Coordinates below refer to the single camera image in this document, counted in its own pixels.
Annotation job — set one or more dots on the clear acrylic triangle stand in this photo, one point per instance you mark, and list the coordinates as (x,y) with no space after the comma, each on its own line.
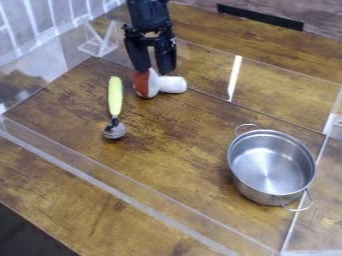
(97,45)

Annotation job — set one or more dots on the stainless steel pot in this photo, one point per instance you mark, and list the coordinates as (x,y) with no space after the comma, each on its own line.
(272,168)

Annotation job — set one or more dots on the green handled metal spoon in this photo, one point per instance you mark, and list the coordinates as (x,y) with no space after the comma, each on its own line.
(115,129)

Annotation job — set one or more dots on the black bar on table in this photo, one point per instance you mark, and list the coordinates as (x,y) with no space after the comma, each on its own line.
(260,17)

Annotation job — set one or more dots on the clear acrylic enclosure wall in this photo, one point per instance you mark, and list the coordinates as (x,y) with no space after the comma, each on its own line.
(152,194)

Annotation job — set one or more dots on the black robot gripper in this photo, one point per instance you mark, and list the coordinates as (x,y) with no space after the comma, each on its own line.
(150,17)

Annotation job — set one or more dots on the red white plush mushroom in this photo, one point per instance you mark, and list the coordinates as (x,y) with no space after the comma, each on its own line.
(148,83)

